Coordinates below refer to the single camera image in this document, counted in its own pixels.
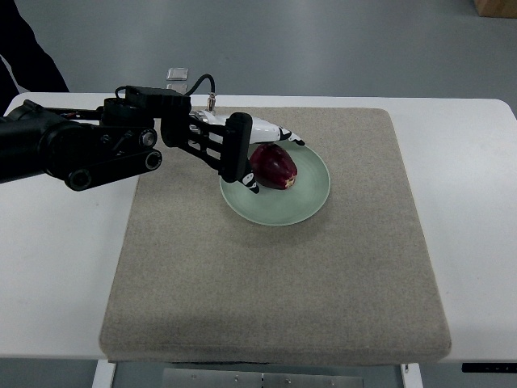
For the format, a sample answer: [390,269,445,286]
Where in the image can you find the dark clothed person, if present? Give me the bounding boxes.
[1,1,69,112]

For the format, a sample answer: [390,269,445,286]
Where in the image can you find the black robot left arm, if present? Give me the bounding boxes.
[1,74,304,193]

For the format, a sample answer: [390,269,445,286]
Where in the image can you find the black table control panel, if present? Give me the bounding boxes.
[461,363,517,373]

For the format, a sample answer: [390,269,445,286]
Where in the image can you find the pale green plate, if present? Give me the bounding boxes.
[220,141,330,226]

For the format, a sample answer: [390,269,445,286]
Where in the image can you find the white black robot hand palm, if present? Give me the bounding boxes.
[193,110,283,144]

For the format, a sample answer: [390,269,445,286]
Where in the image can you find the dark red apple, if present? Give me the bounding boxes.
[250,143,298,190]

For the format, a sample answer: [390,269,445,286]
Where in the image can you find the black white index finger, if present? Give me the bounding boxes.
[278,126,305,146]

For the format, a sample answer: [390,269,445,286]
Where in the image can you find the beige felt mat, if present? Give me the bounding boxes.
[99,108,452,365]

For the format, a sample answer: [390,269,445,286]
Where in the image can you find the cardboard box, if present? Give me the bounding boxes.
[473,0,517,19]

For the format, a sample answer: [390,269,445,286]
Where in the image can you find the grey metal base plate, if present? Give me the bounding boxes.
[162,369,364,388]

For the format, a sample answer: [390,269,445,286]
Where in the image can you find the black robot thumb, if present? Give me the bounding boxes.
[220,112,259,194]

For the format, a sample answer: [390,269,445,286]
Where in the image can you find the upper clear floor tile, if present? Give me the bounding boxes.
[166,67,189,82]

